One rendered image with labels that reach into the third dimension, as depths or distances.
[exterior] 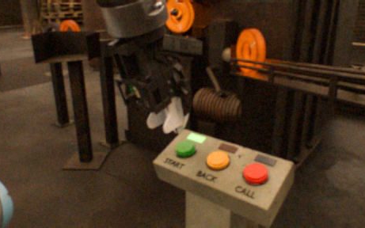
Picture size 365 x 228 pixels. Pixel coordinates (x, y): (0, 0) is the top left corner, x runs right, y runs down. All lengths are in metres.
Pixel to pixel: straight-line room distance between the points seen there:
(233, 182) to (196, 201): 0.10
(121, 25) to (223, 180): 0.30
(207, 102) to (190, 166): 0.67
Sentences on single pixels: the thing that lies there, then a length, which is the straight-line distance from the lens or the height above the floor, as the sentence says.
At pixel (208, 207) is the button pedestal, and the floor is 0.52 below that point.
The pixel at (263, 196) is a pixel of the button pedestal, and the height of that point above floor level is 0.59.
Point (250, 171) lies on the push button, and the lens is 0.55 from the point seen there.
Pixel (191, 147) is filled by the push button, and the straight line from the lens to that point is 0.61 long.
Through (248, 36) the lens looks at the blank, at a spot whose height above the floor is 0.76.
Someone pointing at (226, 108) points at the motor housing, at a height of 0.49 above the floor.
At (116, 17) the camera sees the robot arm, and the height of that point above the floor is 0.86.
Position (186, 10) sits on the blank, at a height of 0.83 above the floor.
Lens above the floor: 0.88
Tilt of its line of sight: 20 degrees down
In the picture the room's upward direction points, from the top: straight up
